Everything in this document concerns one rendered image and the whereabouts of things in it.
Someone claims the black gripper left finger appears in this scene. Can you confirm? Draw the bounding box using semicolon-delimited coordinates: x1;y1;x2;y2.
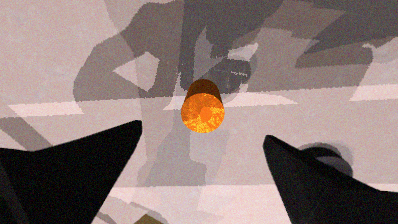
0;120;143;224

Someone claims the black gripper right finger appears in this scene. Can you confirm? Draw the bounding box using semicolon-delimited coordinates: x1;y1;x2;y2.
263;135;398;224

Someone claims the orange knob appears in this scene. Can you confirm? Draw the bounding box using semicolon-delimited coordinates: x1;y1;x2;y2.
181;79;225;133

